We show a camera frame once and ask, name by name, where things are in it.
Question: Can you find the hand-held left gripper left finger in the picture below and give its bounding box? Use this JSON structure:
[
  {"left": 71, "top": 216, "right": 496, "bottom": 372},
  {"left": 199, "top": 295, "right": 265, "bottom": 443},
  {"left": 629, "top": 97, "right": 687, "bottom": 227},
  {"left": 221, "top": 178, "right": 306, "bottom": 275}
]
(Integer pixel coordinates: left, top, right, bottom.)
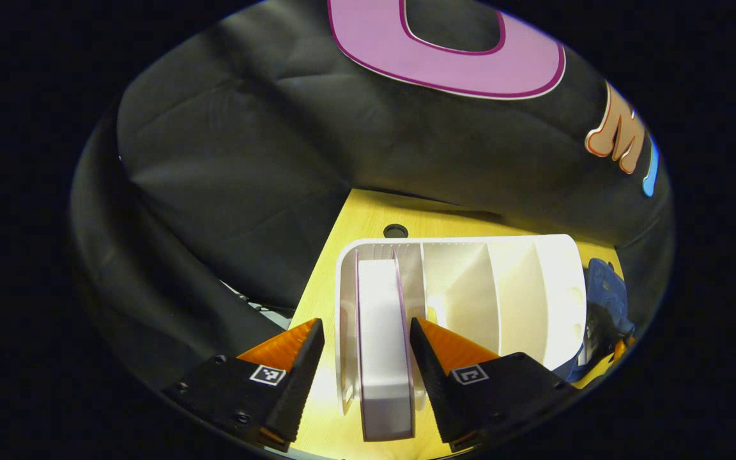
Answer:
[{"left": 162, "top": 318, "right": 326, "bottom": 453}]

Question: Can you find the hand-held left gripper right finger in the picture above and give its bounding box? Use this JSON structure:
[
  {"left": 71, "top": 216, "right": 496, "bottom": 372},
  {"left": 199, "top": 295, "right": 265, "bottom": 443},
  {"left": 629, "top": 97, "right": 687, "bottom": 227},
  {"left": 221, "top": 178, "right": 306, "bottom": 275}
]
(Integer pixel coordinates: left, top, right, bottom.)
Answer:
[{"left": 410, "top": 316, "right": 579, "bottom": 453}]

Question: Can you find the blue schoolbag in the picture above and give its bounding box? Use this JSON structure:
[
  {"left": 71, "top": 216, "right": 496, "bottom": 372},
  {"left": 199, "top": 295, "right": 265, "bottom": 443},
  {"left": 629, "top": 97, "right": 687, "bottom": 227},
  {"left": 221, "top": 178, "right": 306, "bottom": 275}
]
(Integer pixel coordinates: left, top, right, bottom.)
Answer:
[{"left": 556, "top": 257, "right": 636, "bottom": 384}]

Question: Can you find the pink cover book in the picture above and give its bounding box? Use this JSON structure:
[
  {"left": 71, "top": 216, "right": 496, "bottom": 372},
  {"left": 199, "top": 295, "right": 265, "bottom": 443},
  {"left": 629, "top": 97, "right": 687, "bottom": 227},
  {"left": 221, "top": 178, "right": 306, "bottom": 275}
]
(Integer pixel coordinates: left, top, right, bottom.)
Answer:
[{"left": 354, "top": 249, "right": 417, "bottom": 443}]

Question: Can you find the white plastic bookshelf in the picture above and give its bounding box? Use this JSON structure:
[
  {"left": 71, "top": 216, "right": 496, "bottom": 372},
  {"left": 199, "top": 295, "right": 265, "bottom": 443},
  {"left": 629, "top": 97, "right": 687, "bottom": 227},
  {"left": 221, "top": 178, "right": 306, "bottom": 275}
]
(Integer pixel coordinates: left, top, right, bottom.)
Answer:
[{"left": 334, "top": 234, "right": 588, "bottom": 416}]

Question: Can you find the black backdrop cloth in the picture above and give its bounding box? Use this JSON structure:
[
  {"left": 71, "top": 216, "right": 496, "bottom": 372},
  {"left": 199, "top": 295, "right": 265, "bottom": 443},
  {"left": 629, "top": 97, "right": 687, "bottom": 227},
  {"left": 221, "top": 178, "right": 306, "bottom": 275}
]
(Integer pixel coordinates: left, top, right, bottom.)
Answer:
[{"left": 71, "top": 0, "right": 675, "bottom": 390}]

